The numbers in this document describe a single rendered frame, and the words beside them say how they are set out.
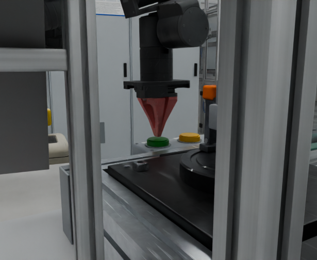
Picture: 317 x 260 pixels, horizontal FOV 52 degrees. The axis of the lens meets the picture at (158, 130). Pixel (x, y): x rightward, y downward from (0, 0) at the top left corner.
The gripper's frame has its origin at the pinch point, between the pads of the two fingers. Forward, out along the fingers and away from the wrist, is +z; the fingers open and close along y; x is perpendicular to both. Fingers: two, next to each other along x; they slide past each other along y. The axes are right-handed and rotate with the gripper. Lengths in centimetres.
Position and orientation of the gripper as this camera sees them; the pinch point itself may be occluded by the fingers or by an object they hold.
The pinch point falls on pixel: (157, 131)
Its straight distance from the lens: 58.5
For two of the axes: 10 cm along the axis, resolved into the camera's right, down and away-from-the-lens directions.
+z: 0.1, 9.8, 2.0
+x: -5.0, -1.6, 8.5
